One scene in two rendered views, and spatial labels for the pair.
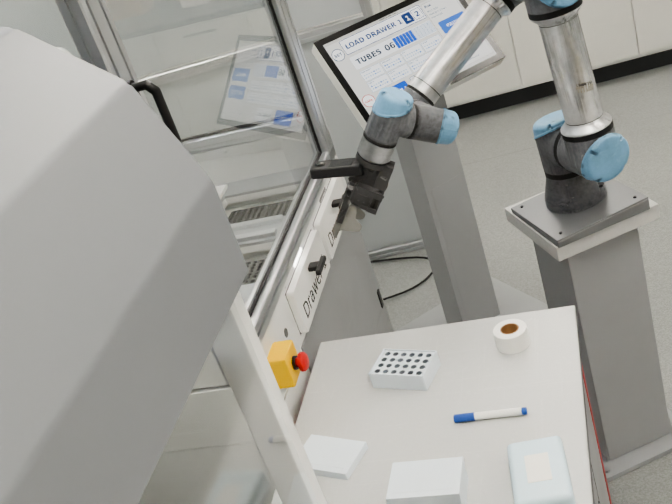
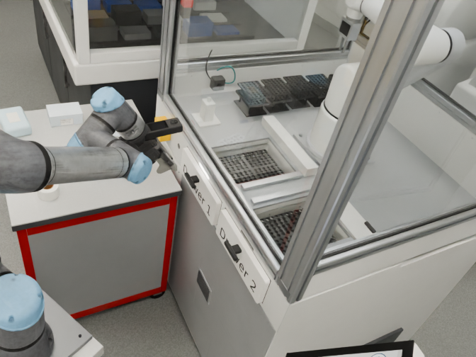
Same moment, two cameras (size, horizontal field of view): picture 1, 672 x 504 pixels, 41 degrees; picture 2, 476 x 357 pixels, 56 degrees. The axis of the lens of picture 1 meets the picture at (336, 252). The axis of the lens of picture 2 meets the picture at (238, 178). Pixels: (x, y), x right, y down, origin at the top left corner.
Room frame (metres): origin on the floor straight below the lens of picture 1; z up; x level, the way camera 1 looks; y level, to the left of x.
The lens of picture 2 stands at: (2.64, -0.78, 1.93)
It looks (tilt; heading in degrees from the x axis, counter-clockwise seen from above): 41 degrees down; 125
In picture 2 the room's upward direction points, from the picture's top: 13 degrees clockwise
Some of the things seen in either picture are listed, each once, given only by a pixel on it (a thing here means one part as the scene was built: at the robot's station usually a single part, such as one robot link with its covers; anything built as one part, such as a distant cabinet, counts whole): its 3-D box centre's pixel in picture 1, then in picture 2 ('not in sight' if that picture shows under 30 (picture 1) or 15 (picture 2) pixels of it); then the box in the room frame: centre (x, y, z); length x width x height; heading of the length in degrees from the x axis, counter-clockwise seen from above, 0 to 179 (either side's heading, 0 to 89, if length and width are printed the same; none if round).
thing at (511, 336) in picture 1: (511, 336); (47, 190); (1.54, -0.29, 0.78); 0.07 x 0.07 x 0.04
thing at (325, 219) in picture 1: (332, 214); (240, 253); (2.18, -0.02, 0.87); 0.29 x 0.02 x 0.11; 161
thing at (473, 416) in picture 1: (490, 414); not in sight; (1.34, -0.17, 0.77); 0.14 x 0.02 x 0.02; 70
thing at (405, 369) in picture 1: (404, 369); not in sight; (1.55, -0.06, 0.78); 0.12 x 0.08 x 0.04; 55
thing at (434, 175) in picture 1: (451, 210); not in sight; (2.69, -0.41, 0.51); 0.50 x 0.45 x 1.02; 21
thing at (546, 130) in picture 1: (562, 139); (13, 308); (1.99, -0.61, 0.95); 0.13 x 0.12 x 0.14; 12
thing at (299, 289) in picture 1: (309, 279); (199, 185); (1.89, 0.08, 0.87); 0.29 x 0.02 x 0.11; 161
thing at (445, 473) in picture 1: (428, 488); (64, 114); (1.19, -0.02, 0.79); 0.13 x 0.09 x 0.05; 70
